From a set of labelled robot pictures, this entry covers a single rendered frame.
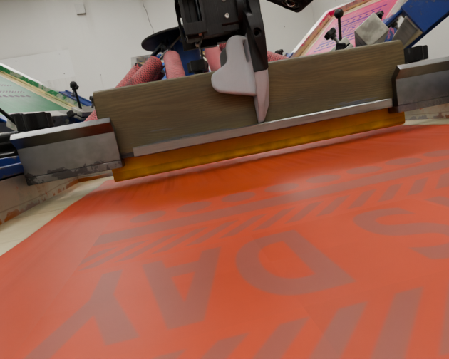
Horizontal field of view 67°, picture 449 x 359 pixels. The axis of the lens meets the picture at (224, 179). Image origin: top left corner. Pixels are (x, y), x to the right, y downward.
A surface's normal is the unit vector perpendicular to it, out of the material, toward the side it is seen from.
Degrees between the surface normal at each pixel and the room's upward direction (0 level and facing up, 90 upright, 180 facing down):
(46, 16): 90
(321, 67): 90
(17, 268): 0
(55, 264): 0
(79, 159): 90
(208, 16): 90
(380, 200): 0
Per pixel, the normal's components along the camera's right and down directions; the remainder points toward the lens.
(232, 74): 0.12, 0.05
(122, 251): -0.18, -0.97
